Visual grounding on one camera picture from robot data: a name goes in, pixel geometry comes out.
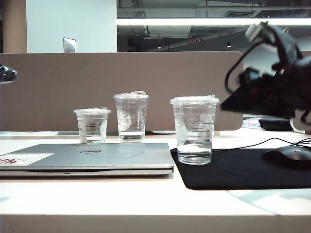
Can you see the wide brown desk divider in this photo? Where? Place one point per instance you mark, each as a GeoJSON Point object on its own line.
{"type": "Point", "coordinates": [60, 85]}

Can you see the white red laptop sticker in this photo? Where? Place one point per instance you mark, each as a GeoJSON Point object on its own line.
{"type": "Point", "coordinates": [26, 159]}

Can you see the black computer mouse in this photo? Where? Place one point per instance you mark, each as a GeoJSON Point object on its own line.
{"type": "Point", "coordinates": [289, 156]}

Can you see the tall clear Starbucks cup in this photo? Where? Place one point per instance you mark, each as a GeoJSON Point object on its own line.
{"type": "Point", "coordinates": [131, 116]}

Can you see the black mouse pad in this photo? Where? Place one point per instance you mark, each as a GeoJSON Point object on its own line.
{"type": "Point", "coordinates": [243, 172]}

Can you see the long ceiling light strip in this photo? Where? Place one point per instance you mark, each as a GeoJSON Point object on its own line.
{"type": "Point", "coordinates": [182, 21]}

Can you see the black round cushion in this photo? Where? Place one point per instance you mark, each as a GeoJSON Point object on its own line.
{"type": "Point", "coordinates": [274, 125]}

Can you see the clear lidded plastic coffee cup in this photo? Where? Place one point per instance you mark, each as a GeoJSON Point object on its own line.
{"type": "Point", "coordinates": [194, 131]}

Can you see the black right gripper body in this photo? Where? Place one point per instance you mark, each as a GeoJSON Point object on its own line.
{"type": "Point", "coordinates": [277, 94]}

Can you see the colourful printed mat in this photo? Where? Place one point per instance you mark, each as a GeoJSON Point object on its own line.
{"type": "Point", "coordinates": [251, 123]}

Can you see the silver Dell laptop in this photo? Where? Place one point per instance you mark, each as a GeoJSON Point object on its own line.
{"type": "Point", "coordinates": [109, 159]}

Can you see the metal wall plate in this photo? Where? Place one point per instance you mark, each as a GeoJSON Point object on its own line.
{"type": "Point", "coordinates": [70, 44]}

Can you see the short clear cup with label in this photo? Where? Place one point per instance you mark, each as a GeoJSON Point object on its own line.
{"type": "Point", "coordinates": [92, 126]}

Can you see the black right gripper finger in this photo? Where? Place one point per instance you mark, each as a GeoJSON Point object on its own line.
{"type": "Point", "coordinates": [243, 102]}
{"type": "Point", "coordinates": [250, 76]}

